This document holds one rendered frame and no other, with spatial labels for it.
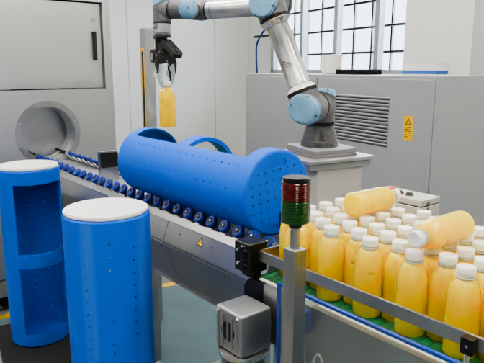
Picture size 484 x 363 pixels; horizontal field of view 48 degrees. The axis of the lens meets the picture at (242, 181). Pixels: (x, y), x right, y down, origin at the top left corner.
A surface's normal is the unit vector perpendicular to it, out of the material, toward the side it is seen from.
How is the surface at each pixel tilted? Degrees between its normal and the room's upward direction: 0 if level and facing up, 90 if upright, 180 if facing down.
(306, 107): 99
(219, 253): 70
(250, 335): 90
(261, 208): 90
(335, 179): 90
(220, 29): 90
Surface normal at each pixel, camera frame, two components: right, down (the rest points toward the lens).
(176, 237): -0.73, -0.21
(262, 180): 0.62, 0.16
